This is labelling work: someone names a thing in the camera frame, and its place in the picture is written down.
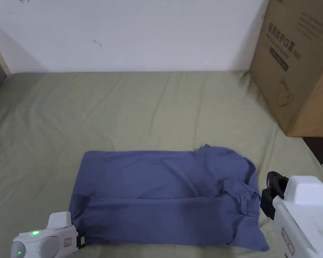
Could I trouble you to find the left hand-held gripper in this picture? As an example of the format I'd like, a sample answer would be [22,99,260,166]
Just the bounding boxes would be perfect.
[10,211,88,258]

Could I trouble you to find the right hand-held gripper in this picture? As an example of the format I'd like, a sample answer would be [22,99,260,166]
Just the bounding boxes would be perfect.
[259,171,323,258]

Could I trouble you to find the dark blue shirt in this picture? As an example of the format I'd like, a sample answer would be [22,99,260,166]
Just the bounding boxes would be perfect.
[68,144,270,252]

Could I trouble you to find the flat black box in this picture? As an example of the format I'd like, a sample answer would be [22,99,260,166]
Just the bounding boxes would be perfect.
[302,137,323,170]

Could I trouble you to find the brown cardboard carton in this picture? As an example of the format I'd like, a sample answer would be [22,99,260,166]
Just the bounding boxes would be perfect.
[249,0,323,138]

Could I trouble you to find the bed with pale green sheet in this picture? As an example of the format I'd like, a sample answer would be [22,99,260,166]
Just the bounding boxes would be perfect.
[0,70,323,258]

